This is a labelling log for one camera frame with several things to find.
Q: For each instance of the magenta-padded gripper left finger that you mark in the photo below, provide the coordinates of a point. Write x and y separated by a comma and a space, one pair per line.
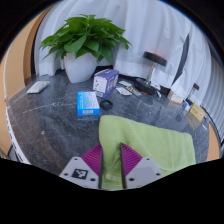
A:
93, 160

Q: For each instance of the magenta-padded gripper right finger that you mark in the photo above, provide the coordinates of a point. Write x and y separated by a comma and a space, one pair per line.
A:
131, 161

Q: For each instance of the light green towel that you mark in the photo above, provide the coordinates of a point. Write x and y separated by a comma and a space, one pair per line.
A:
156, 143

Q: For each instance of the small black round object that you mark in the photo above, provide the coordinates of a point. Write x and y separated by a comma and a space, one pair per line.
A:
106, 105

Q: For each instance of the blue and white box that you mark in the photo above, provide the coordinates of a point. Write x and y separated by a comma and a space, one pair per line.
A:
87, 103

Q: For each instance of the small printed brown packet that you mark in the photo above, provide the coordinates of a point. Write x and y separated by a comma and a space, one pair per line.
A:
135, 91

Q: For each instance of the small white paper packet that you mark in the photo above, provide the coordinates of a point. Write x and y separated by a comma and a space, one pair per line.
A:
125, 83
123, 91

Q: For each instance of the small white and blue bottle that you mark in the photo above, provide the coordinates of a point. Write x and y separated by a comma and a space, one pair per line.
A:
185, 108

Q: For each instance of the white and orange tissue box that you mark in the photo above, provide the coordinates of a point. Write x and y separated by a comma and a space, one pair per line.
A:
175, 97

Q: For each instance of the purple cardboard box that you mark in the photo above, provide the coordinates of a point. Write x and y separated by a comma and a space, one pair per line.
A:
106, 82

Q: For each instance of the white booklet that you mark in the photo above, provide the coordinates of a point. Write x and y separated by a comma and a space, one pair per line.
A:
155, 86

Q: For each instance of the yellow sign card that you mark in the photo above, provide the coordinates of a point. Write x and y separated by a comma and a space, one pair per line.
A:
197, 112

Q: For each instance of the white flat packet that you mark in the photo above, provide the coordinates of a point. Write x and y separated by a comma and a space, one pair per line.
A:
37, 87

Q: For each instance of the black stool with red rim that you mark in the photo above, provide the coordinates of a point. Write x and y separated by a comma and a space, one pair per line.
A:
155, 58
195, 87

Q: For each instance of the white curtain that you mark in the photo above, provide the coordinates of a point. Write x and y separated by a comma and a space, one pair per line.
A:
210, 83
143, 30

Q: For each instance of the green plant in white pot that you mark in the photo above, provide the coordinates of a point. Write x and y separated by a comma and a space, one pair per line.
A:
83, 43

